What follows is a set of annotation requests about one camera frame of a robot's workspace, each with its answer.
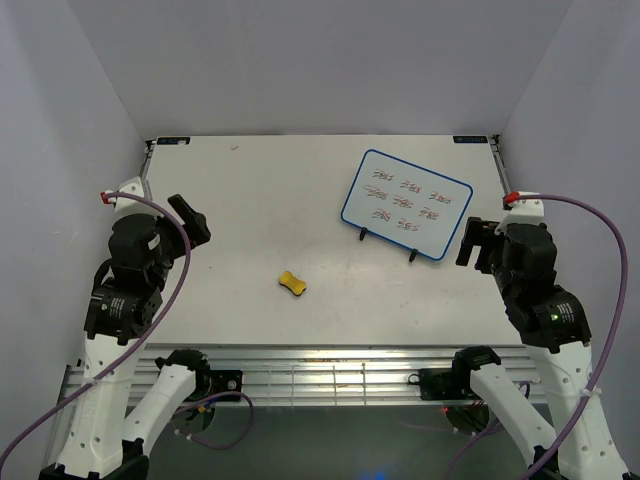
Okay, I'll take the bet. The blue framed whiteboard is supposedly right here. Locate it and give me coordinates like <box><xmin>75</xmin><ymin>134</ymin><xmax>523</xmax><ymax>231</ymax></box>
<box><xmin>340</xmin><ymin>149</ymin><xmax>474</xmax><ymax>261</ymax></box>

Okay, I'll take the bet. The yellow whiteboard eraser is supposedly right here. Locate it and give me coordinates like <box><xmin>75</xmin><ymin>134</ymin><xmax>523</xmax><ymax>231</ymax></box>
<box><xmin>278</xmin><ymin>271</ymin><xmax>307</xmax><ymax>296</ymax></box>

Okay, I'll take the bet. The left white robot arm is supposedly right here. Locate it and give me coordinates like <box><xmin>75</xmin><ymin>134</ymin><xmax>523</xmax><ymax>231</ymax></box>
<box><xmin>39</xmin><ymin>194</ymin><xmax>212</xmax><ymax>479</ymax></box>

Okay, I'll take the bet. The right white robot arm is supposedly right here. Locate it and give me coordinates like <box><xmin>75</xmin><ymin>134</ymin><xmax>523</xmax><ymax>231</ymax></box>
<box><xmin>451</xmin><ymin>217</ymin><xmax>635</xmax><ymax>479</ymax></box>

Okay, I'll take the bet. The left blue table label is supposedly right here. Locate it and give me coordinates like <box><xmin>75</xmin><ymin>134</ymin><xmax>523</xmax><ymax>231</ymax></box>
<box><xmin>156</xmin><ymin>137</ymin><xmax>191</xmax><ymax>146</ymax></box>

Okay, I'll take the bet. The blue table label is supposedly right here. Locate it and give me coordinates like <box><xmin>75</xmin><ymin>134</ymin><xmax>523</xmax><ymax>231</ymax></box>
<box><xmin>156</xmin><ymin>137</ymin><xmax>191</xmax><ymax>146</ymax></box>
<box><xmin>453</xmin><ymin>135</ymin><xmax>489</xmax><ymax>144</ymax></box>

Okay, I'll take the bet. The right blue table label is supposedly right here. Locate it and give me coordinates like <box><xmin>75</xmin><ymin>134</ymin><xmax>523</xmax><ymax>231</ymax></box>
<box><xmin>453</xmin><ymin>135</ymin><xmax>489</xmax><ymax>144</ymax></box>

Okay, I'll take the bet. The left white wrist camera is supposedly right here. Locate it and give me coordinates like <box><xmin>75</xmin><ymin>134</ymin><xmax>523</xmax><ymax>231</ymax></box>
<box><xmin>100</xmin><ymin>176</ymin><xmax>148</xmax><ymax>219</ymax></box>

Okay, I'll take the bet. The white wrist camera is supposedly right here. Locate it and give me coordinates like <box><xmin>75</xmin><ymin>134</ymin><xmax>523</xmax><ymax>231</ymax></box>
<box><xmin>496</xmin><ymin>191</ymin><xmax>544</xmax><ymax>233</ymax></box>
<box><xmin>100</xmin><ymin>176</ymin><xmax>148</xmax><ymax>219</ymax></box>

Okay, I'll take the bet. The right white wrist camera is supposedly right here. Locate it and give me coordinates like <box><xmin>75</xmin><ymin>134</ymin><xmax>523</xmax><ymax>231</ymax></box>
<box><xmin>496</xmin><ymin>191</ymin><xmax>544</xmax><ymax>233</ymax></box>

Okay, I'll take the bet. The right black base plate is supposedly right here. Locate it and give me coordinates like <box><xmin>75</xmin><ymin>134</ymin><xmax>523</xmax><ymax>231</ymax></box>
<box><xmin>407</xmin><ymin>368</ymin><xmax>479</xmax><ymax>401</ymax></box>

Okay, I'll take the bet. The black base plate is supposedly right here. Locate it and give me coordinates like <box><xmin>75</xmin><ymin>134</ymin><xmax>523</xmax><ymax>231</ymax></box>
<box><xmin>407</xmin><ymin>368</ymin><xmax>479</xmax><ymax>401</ymax></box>
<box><xmin>188</xmin><ymin>370</ymin><xmax>243</xmax><ymax>401</ymax></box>

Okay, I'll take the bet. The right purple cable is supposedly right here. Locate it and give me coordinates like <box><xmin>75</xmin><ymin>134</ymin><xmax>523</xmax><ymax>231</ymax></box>
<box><xmin>399</xmin><ymin>193</ymin><xmax>629</xmax><ymax>480</ymax></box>

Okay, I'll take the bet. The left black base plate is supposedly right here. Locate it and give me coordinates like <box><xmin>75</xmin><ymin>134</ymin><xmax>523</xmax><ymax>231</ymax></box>
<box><xmin>188</xmin><ymin>370</ymin><xmax>243</xmax><ymax>401</ymax></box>

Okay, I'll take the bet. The aluminium rail frame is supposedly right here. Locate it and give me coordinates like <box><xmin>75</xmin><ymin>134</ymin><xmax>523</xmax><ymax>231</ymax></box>
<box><xmin>58</xmin><ymin>344</ymin><xmax>551</xmax><ymax>409</ymax></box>

